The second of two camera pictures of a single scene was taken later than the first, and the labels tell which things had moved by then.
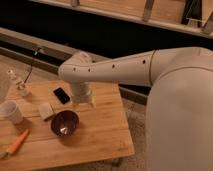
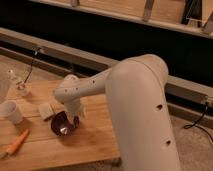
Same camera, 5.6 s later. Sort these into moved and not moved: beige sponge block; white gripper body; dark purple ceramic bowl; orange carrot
Moved: white gripper body
Not moved: orange carrot; beige sponge block; dark purple ceramic bowl
